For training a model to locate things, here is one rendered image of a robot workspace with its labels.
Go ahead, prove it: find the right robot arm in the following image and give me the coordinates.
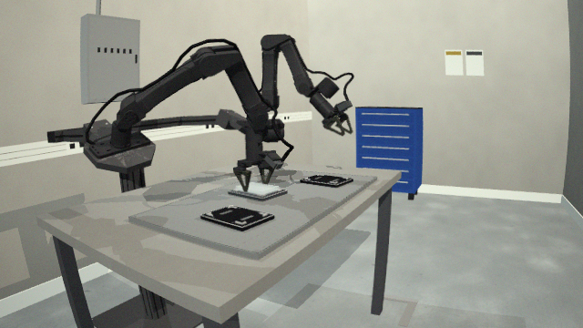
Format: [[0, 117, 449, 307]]
[[89, 45, 280, 159]]

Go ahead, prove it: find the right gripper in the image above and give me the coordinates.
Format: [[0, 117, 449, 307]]
[[233, 143, 281, 192]]

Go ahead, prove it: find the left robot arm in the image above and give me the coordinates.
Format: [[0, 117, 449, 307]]
[[261, 34, 339, 110]]

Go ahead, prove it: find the white well plate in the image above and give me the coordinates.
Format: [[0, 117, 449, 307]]
[[236, 182, 279, 195]]

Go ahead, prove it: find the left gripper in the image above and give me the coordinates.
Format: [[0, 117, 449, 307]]
[[317, 101, 353, 136]]

